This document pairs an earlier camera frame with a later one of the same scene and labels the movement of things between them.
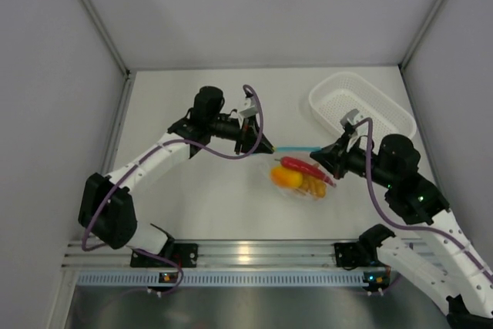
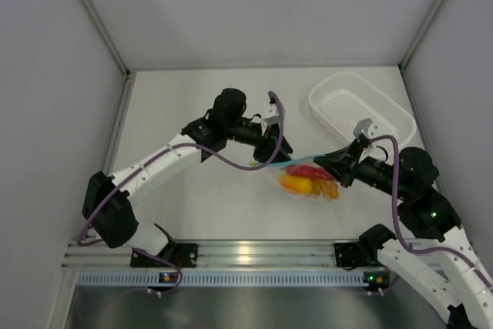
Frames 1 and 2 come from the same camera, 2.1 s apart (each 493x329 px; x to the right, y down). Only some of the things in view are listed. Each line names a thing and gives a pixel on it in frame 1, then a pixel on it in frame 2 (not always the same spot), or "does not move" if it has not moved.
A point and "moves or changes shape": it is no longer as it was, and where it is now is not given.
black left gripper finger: x=264 y=146 → x=286 y=149
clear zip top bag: x=294 y=171 moves or changes shape
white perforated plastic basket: x=334 y=95 does not move
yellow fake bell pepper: x=284 y=176 → x=297 y=184
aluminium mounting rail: x=298 y=253 does not move
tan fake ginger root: x=313 y=186 → x=329 y=188
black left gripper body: x=243 y=136 → x=261 y=152
